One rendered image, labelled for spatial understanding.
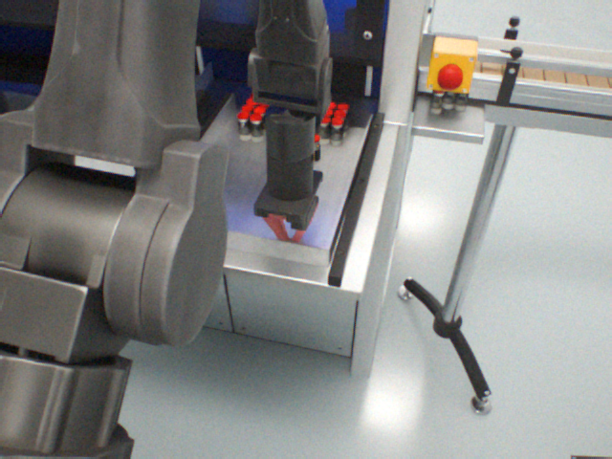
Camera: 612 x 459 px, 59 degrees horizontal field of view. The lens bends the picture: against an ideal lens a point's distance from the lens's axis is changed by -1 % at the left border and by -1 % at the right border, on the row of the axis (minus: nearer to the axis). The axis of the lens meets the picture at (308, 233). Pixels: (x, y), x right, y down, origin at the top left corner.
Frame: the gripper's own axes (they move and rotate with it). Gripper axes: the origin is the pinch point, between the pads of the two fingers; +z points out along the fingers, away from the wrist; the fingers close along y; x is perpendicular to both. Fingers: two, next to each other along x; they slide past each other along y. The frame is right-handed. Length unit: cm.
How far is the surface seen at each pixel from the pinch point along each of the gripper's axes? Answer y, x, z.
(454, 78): 31.0, -18.4, -13.7
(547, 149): 178, -70, 70
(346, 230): 4.5, -7.0, -0.4
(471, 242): 55, -31, 36
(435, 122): 38.1, -16.9, -2.3
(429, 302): 68, -26, 71
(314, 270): -1.6, -3.9, 2.3
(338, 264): -1.8, -7.1, 0.3
